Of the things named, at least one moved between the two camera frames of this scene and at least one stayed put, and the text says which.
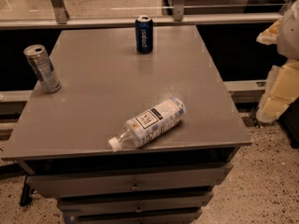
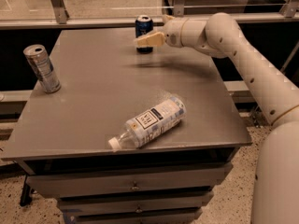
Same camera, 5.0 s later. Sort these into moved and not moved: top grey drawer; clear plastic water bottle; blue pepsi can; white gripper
Moved: white gripper
Not moved: top grey drawer; clear plastic water bottle; blue pepsi can
